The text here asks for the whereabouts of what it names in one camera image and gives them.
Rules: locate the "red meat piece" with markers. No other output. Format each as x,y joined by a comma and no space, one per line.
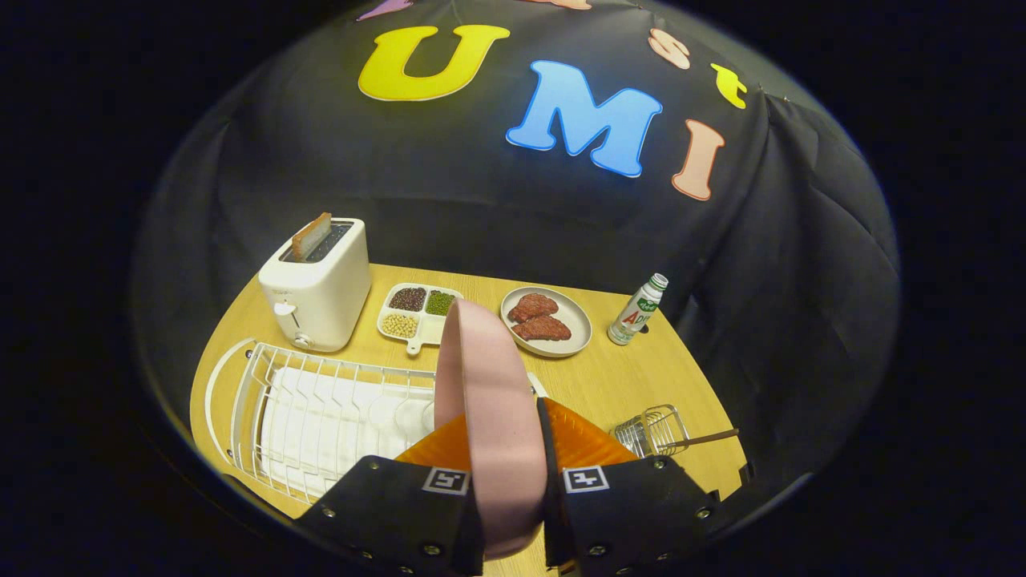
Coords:
533,307
543,328

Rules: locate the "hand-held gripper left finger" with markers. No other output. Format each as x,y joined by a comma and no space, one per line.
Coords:
401,513

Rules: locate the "white drink bottle green cap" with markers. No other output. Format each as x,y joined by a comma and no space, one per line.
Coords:
633,316

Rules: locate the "beige plate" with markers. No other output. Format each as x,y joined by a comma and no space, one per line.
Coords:
579,324

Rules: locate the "dark red beans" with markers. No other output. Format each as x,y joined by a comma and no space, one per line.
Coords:
407,299

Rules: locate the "yellow beans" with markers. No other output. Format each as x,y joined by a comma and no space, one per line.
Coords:
399,325

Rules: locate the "green beans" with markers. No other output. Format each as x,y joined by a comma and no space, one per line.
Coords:
440,302

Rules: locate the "black backdrop cloth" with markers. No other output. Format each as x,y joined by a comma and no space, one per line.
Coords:
321,144

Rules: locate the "white divided tray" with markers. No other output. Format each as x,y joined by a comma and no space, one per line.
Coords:
430,327

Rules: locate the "white drip tray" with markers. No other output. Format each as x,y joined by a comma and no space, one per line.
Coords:
321,433

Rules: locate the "brown toast slice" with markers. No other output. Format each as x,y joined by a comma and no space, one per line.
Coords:
311,236

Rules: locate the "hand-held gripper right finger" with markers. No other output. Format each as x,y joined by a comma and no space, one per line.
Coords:
625,513

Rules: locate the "pink plate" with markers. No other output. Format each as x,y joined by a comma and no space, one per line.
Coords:
493,417

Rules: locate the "white toaster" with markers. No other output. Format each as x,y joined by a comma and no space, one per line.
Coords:
329,296

